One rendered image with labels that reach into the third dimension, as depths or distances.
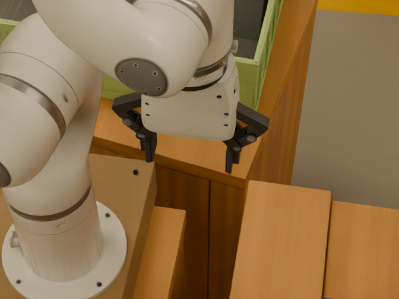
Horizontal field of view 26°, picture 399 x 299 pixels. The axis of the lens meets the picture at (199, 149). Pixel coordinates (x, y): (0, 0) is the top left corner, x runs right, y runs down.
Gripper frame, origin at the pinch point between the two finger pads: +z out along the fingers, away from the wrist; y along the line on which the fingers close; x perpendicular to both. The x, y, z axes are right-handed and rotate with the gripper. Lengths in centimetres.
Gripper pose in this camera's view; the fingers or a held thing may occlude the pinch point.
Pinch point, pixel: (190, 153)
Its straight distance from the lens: 98.1
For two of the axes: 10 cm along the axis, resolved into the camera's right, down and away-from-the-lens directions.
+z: 0.0, 6.1, 8.0
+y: -9.9, -1.3, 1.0
